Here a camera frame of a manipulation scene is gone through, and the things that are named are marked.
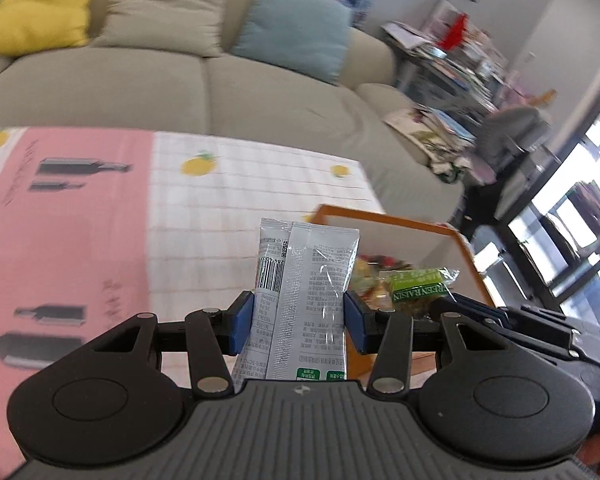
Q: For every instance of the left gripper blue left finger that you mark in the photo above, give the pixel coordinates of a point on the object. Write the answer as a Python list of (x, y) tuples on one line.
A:
[(239, 319)]

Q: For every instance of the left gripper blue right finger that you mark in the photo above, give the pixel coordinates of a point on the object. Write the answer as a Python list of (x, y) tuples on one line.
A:
[(360, 323)]

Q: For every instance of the green raisin packet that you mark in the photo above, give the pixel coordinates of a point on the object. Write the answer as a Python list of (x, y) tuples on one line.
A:
[(413, 291)]

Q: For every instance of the silver white snack packet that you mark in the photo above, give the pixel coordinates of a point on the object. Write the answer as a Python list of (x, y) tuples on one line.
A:
[(297, 324)]

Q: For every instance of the yellow noodle snack packet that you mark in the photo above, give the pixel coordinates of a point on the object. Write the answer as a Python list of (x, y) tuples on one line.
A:
[(367, 282)]

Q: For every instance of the orange rimmed white storage box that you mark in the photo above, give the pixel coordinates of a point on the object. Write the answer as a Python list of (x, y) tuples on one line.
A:
[(424, 245)]

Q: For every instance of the pink white lemon tablecloth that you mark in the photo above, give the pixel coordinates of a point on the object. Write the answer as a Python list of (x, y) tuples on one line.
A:
[(97, 225)]

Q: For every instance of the pile of magazines on sofa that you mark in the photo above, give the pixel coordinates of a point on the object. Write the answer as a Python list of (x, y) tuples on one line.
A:
[(435, 140)]

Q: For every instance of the cluttered bookshelf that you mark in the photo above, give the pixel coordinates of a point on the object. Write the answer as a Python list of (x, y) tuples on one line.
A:
[(451, 64)]

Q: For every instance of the beige sofa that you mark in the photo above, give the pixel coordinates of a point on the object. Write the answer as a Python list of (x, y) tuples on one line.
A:
[(236, 98)]

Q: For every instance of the light blue cushion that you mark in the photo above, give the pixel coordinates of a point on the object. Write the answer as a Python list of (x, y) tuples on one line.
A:
[(308, 37)]

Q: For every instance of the beige cushion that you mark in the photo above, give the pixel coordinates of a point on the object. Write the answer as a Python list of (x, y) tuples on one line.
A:
[(180, 26)]

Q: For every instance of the yellow cushion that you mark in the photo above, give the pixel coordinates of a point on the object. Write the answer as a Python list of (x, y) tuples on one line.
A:
[(30, 26)]

